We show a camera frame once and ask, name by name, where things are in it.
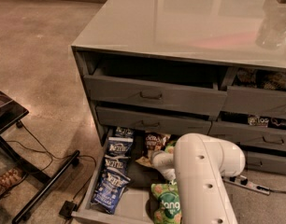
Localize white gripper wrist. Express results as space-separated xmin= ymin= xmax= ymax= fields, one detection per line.
xmin=151 ymin=150 xmax=174 ymax=172

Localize brown sea salt chip bag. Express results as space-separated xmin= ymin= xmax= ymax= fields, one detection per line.
xmin=136 ymin=132 xmax=170 ymax=168

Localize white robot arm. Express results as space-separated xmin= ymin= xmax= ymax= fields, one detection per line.
xmin=151 ymin=133 xmax=245 ymax=224

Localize rear green dang bag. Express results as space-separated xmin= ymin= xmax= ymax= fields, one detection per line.
xmin=164 ymin=140 xmax=177 ymax=154

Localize green dang bag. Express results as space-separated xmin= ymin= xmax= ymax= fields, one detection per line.
xmin=164 ymin=140 xmax=177 ymax=154
xmin=151 ymin=182 xmax=182 ymax=224

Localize blue kettle chip bag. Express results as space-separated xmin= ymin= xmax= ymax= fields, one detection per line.
xmin=114 ymin=127 xmax=135 ymax=138
xmin=107 ymin=137 xmax=133 ymax=157
xmin=105 ymin=155 xmax=129 ymax=175
xmin=92 ymin=168 xmax=131 ymax=215

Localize front green dang bag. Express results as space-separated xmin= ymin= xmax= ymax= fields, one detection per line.
xmin=151 ymin=182 xmax=182 ymax=224

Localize open bottom left drawer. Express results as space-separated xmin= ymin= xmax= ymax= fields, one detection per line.
xmin=72 ymin=127 xmax=164 ymax=224

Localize rear blue kettle chip bag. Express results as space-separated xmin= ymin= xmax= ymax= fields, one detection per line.
xmin=114 ymin=127 xmax=135 ymax=138

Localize front blue kettle chip bag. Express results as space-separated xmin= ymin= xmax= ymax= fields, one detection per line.
xmin=92 ymin=168 xmax=131 ymax=215

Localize middle left grey drawer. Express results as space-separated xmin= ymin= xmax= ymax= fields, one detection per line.
xmin=96 ymin=106 xmax=211 ymax=135

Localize grey drawer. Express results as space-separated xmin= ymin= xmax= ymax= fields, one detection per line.
xmin=83 ymin=68 xmax=227 ymax=116
xmin=244 ymin=151 xmax=286 ymax=175
xmin=222 ymin=67 xmax=286 ymax=120
xmin=208 ymin=112 xmax=286 ymax=152
xmin=96 ymin=106 xmax=211 ymax=135

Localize top left grey drawer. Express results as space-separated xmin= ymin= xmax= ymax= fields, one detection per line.
xmin=83 ymin=68 xmax=227 ymax=116

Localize snack bags in middle drawer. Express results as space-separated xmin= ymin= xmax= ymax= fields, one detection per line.
xmin=248 ymin=116 xmax=286 ymax=129

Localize snack bags in drawer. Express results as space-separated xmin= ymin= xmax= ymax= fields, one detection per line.
xmin=248 ymin=116 xmax=286 ymax=129
xmin=234 ymin=68 xmax=286 ymax=91

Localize bottom right grey drawer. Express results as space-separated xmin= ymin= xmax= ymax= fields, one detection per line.
xmin=244 ymin=151 xmax=286 ymax=175

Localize grey drawer cabinet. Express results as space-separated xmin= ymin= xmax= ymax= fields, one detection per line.
xmin=71 ymin=0 xmax=286 ymax=176

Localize snack bags in top drawer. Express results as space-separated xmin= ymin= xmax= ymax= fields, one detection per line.
xmin=234 ymin=68 xmax=286 ymax=91

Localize middle right grey drawer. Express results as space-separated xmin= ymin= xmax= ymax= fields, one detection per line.
xmin=208 ymin=112 xmax=286 ymax=152

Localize top right grey drawer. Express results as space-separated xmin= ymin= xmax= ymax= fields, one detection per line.
xmin=222 ymin=67 xmax=286 ymax=120

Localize grey power strip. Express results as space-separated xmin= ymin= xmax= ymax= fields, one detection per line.
xmin=222 ymin=175 xmax=270 ymax=195

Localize black power adapter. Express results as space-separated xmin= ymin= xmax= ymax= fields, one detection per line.
xmin=59 ymin=201 xmax=77 ymax=219

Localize brown shoe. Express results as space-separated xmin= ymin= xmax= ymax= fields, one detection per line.
xmin=0 ymin=167 xmax=26 ymax=198

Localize black rolling stand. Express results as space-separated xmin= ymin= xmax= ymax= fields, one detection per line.
xmin=0 ymin=91 xmax=81 ymax=224

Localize black floor cable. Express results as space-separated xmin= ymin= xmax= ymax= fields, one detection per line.
xmin=0 ymin=120 xmax=97 ymax=207

